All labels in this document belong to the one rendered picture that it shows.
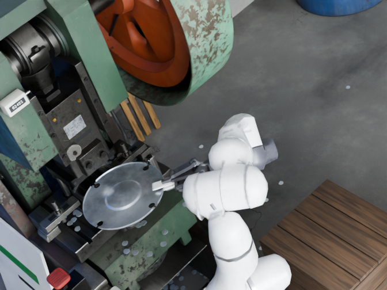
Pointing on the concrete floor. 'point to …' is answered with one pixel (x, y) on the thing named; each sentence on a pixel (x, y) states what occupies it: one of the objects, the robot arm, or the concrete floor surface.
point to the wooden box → (332, 241)
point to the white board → (21, 262)
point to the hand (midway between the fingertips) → (163, 185)
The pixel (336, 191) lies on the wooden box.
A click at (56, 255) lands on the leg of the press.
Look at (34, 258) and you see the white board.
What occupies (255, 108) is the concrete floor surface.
